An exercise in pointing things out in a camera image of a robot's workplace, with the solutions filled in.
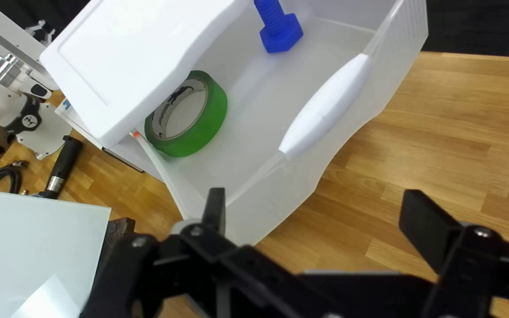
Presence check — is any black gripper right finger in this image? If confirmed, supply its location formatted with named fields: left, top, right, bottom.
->
left=398, top=187, right=509, bottom=318

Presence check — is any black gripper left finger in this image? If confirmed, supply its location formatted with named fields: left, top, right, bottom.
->
left=84, top=185, right=340, bottom=318

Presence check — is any white translucent plastic drawer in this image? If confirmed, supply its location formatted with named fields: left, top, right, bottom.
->
left=133, top=0, right=430, bottom=247

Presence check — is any green tape roll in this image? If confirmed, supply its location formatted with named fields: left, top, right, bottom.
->
left=144, top=69, right=231, bottom=159

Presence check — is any blue plastic toy bolt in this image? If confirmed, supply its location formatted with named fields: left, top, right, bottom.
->
left=254, top=0, right=307, bottom=56

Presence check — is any black cylindrical handle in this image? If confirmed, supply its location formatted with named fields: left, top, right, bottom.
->
left=40, top=134, right=86, bottom=201

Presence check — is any black coiled cable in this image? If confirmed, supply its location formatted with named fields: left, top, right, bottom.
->
left=0, top=160, right=31, bottom=196

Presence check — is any white plastic drawer cabinet frame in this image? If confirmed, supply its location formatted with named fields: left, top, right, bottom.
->
left=40, top=0, right=257, bottom=178

